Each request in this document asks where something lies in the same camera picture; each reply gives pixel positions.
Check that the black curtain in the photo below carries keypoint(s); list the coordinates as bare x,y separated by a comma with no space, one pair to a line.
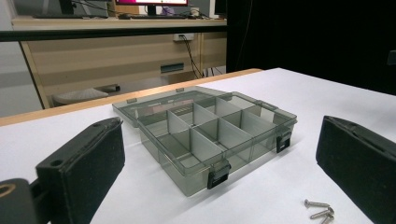
311,37

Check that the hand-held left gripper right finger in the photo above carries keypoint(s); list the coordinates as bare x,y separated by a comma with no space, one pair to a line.
358,158

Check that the white wall socket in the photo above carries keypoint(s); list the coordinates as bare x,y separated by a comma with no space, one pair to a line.
179,37

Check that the small silver screw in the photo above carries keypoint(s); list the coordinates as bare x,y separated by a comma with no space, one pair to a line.
316,204
322,213

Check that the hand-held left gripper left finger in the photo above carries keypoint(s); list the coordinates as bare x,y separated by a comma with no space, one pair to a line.
84,168

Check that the grey chair base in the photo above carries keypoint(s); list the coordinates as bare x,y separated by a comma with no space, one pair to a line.
77,95

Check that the dark monitor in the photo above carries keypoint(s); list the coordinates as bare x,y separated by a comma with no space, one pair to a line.
62,7

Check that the monitor with pink screen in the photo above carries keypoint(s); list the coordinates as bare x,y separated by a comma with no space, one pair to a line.
149,2

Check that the wooden desk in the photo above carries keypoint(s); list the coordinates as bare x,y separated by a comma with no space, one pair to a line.
93,62

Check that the black horizontal bar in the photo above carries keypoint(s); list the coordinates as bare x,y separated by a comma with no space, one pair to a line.
93,33

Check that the grey transparent compartment box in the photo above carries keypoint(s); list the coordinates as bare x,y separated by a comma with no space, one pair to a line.
186,180

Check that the black keyboard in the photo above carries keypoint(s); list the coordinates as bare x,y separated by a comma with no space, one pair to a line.
158,16

